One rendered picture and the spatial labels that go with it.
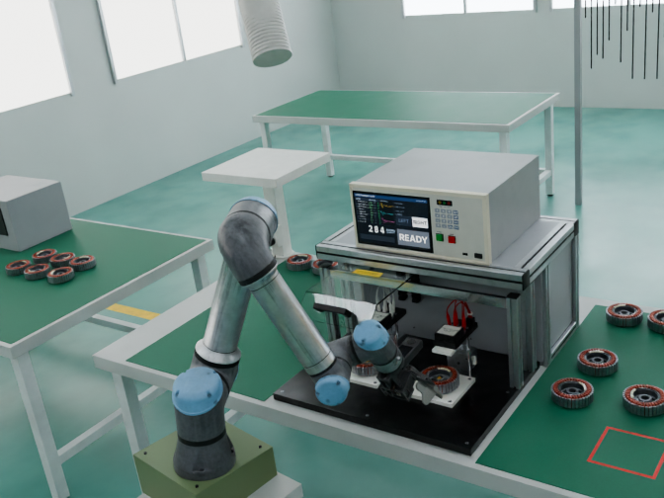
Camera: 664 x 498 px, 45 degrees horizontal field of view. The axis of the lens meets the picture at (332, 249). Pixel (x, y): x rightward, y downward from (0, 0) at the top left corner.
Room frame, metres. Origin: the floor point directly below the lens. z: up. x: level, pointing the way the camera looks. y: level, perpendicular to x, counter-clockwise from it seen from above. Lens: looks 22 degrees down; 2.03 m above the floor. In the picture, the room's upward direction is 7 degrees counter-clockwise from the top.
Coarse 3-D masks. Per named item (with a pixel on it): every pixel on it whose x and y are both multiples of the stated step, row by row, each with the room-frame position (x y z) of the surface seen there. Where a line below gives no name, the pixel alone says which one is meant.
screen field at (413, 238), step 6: (402, 234) 2.18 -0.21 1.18; (408, 234) 2.17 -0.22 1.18; (414, 234) 2.16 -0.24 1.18; (420, 234) 2.15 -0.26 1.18; (426, 234) 2.13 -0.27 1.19; (402, 240) 2.18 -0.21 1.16; (408, 240) 2.17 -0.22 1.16; (414, 240) 2.16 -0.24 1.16; (420, 240) 2.15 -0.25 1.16; (426, 240) 2.13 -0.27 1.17; (414, 246) 2.16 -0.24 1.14; (420, 246) 2.15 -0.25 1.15; (426, 246) 2.14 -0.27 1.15
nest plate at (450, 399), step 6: (462, 378) 2.00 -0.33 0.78; (468, 378) 2.00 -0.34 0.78; (474, 378) 1.99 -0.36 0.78; (414, 384) 2.00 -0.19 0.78; (462, 384) 1.97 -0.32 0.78; (468, 384) 1.97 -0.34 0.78; (414, 390) 1.97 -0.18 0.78; (456, 390) 1.94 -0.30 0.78; (462, 390) 1.94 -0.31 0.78; (414, 396) 1.95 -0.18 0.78; (420, 396) 1.94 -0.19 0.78; (444, 396) 1.92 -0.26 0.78; (450, 396) 1.92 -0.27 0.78; (456, 396) 1.91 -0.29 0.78; (432, 402) 1.92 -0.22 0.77; (438, 402) 1.90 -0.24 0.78; (444, 402) 1.89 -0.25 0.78; (450, 402) 1.89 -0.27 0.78
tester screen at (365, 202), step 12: (360, 204) 2.26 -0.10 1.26; (372, 204) 2.24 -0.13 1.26; (384, 204) 2.21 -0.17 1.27; (396, 204) 2.19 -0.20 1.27; (408, 204) 2.16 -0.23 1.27; (420, 204) 2.14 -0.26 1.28; (360, 216) 2.27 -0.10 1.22; (372, 216) 2.24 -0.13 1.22; (384, 216) 2.21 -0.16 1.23; (420, 216) 2.14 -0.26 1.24; (360, 228) 2.27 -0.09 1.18; (396, 228) 2.19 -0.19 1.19; (408, 228) 2.17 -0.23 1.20; (420, 228) 2.14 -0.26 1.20; (360, 240) 2.27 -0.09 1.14; (372, 240) 2.25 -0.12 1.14; (396, 240) 2.19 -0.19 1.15
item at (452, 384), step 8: (432, 368) 2.03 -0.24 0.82; (440, 368) 2.01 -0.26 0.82; (448, 368) 2.01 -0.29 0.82; (432, 376) 2.01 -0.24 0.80; (448, 376) 2.00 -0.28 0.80; (456, 376) 1.96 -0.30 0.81; (440, 384) 1.93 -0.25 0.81; (448, 384) 1.93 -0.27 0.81; (456, 384) 1.95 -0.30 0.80; (448, 392) 1.93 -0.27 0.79
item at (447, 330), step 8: (440, 328) 2.06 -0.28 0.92; (448, 328) 2.06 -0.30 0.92; (456, 328) 2.05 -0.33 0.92; (472, 328) 2.09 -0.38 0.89; (440, 336) 2.03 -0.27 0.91; (448, 336) 2.01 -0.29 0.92; (456, 336) 2.01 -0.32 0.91; (464, 336) 2.05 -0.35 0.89; (440, 344) 2.03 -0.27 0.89; (448, 344) 2.01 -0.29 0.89; (456, 344) 2.00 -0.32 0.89; (440, 352) 2.00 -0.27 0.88; (448, 352) 1.99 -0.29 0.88
